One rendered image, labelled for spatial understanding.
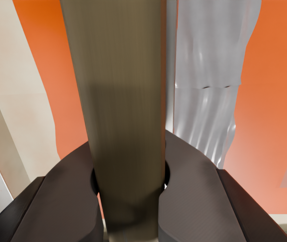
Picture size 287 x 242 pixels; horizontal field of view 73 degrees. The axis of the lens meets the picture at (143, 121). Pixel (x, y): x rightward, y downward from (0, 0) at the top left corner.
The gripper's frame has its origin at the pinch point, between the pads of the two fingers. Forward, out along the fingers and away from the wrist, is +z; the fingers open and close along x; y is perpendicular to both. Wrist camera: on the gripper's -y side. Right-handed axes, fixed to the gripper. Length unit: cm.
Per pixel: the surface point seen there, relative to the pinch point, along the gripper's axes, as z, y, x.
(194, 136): 8.0, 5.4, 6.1
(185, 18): 8.3, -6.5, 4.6
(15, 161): 7.8, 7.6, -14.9
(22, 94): 8.7, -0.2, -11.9
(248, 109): 8.7, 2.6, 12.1
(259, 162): 8.8, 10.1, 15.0
